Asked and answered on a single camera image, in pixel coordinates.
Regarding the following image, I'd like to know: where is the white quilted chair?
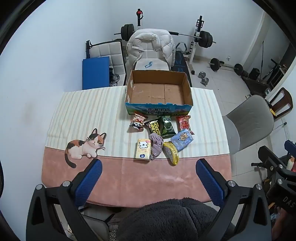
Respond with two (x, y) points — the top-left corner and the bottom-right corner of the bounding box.
(85, 40), (127, 87)

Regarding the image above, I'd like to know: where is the striped pink cat print tablecloth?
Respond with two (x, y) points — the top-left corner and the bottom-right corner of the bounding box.
(41, 87), (233, 208)

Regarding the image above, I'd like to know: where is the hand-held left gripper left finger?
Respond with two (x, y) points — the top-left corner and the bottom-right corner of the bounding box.
(26, 159), (109, 241)

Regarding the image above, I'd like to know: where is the red strawberry print packet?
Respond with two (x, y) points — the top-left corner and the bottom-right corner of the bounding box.
(176, 115), (195, 135)

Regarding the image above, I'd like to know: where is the cardboard box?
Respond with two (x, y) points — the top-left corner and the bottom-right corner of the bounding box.
(125, 70), (194, 116)

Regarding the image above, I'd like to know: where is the green packet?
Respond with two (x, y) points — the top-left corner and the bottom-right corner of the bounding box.
(158, 115), (176, 137)

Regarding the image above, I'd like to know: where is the blue folder board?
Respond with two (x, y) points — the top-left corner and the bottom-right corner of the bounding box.
(82, 56), (110, 90)

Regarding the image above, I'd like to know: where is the brown wooden chair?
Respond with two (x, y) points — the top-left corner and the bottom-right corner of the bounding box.
(266, 87), (294, 120)

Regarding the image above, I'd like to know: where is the grey shell chair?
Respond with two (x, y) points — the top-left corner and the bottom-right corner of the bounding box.
(222, 95), (274, 155)

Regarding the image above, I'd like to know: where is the panda print snack packet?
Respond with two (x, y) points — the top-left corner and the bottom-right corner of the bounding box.
(129, 112), (148, 132)

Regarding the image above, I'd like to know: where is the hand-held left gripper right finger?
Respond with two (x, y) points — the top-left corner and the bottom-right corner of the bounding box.
(195, 159), (272, 241)

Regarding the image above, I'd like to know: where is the blue cat print tissue pack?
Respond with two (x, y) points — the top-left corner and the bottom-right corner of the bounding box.
(170, 130), (194, 152)

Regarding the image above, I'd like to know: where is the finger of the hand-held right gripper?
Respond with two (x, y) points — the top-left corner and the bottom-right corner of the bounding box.
(257, 146), (287, 173)
(284, 140), (296, 153)

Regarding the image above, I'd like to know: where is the dark low platform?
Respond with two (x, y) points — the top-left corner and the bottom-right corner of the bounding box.
(242, 74), (273, 98)

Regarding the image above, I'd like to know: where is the purple soft cloth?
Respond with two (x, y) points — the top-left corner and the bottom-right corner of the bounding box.
(149, 133), (164, 160)

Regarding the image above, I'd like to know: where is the white barbell rack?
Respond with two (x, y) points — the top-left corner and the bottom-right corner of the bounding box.
(136, 8), (205, 75)

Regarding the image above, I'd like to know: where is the black wipes packet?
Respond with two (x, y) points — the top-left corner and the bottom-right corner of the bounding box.
(145, 119), (162, 135)

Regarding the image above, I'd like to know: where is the white door frame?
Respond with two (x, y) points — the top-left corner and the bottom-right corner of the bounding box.
(243, 10), (296, 70)

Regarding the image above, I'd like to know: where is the white puffer jacket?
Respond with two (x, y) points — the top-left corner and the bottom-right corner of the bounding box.
(126, 29), (175, 70)

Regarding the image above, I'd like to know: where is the yellow trimmed mesh pouch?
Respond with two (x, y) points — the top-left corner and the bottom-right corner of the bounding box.
(162, 142), (180, 165)

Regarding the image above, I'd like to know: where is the white cushioned chair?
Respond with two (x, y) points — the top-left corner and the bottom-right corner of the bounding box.
(132, 57), (171, 71)

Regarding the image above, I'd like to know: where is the yellow tissue pack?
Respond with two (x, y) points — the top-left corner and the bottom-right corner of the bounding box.
(136, 138), (153, 160)

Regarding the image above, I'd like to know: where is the black weight bench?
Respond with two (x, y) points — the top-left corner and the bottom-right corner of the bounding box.
(172, 43), (192, 86)

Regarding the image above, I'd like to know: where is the racked black barbell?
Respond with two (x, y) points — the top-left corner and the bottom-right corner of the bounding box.
(114, 23), (216, 49)

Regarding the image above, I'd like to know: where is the black floor barbell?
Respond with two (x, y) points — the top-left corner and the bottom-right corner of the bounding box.
(208, 58), (248, 77)

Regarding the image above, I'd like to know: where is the dark fleece garment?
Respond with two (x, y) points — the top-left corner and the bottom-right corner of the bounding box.
(109, 197), (219, 241)

